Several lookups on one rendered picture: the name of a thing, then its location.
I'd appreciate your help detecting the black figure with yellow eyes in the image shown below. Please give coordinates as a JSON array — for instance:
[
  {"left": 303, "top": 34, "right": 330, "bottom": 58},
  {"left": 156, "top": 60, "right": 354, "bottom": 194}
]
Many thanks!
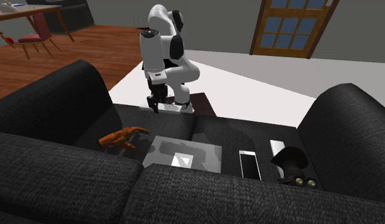
[{"left": 270, "top": 146, "right": 319, "bottom": 190}]

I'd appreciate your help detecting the white remote control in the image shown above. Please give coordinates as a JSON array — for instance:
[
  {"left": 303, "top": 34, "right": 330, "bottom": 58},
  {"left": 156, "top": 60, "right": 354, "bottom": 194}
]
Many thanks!
[{"left": 269, "top": 139, "right": 286, "bottom": 179}]

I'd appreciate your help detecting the wooden door with glass panes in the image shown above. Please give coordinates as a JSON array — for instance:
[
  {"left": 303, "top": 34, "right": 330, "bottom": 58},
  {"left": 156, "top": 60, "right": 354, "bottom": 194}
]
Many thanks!
[{"left": 249, "top": 0, "right": 340, "bottom": 60}]

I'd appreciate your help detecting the dark cabinet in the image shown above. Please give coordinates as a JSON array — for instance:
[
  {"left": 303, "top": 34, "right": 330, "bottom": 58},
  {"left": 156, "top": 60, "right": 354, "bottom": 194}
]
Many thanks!
[{"left": 25, "top": 0, "right": 95, "bottom": 34}]

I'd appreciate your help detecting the black fabric sofa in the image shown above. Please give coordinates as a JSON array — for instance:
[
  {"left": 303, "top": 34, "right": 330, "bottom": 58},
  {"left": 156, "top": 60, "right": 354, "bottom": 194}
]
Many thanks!
[{"left": 0, "top": 59, "right": 385, "bottom": 224}]

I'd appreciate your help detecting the grey flat box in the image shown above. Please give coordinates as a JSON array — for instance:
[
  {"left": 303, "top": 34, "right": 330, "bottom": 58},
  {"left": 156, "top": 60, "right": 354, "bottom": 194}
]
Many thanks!
[{"left": 142, "top": 135, "right": 223, "bottom": 174}]

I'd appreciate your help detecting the dark red robot stand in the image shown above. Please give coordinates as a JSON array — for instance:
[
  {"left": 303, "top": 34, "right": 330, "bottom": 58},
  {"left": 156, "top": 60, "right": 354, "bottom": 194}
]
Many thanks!
[{"left": 164, "top": 92, "right": 218, "bottom": 117}]

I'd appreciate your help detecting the black phone with white rim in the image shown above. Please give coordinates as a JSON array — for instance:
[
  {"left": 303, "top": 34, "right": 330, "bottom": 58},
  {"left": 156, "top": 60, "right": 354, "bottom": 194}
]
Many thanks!
[{"left": 238, "top": 150, "right": 263, "bottom": 181}]

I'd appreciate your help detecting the wooden dining table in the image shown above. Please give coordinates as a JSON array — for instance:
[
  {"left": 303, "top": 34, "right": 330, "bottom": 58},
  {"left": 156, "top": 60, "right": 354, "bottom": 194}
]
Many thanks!
[{"left": 0, "top": 0, "right": 76, "bottom": 43}]

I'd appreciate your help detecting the orange toy figure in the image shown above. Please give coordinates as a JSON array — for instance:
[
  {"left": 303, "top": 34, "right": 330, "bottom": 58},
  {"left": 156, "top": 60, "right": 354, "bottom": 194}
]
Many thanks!
[{"left": 97, "top": 126, "right": 151, "bottom": 152}]

